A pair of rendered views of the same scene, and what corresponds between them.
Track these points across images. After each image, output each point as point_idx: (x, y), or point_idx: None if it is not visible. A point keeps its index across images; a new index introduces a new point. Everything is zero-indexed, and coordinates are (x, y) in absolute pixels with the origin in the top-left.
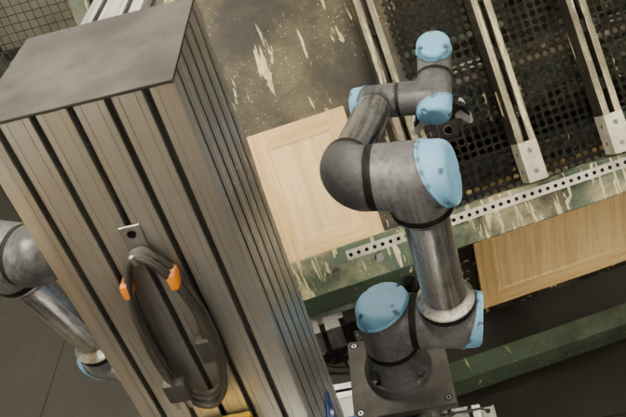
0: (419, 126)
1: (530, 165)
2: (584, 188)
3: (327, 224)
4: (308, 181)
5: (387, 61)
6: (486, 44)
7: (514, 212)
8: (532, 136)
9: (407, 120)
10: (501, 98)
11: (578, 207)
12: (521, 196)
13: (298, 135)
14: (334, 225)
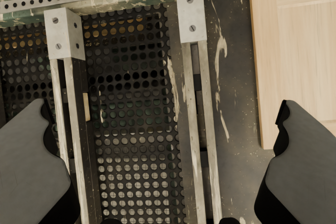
0: (326, 161)
1: (60, 28)
2: None
3: (322, 8)
4: (332, 68)
5: (202, 193)
6: (82, 180)
7: None
8: (52, 62)
9: (194, 115)
10: (78, 114)
11: None
12: None
13: (330, 127)
14: (313, 5)
